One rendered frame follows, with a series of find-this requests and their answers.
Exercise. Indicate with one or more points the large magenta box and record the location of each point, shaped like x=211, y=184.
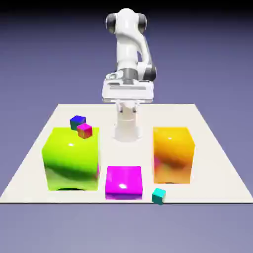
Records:
x=123, y=181

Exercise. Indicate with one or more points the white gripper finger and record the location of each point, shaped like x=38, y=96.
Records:
x=135, y=108
x=120, y=108

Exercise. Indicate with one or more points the large green box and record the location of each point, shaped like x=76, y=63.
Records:
x=71, y=158

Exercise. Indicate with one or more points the large orange box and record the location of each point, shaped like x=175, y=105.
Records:
x=173, y=154

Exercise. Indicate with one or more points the small teal cube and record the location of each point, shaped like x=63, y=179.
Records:
x=158, y=195

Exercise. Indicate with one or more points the small pink cube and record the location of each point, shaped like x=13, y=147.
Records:
x=85, y=130

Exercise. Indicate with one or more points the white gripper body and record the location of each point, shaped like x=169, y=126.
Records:
x=128, y=92

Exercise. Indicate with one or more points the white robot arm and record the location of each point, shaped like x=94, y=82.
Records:
x=126, y=31

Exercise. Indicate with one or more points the small blue cube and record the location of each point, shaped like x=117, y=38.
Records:
x=77, y=119

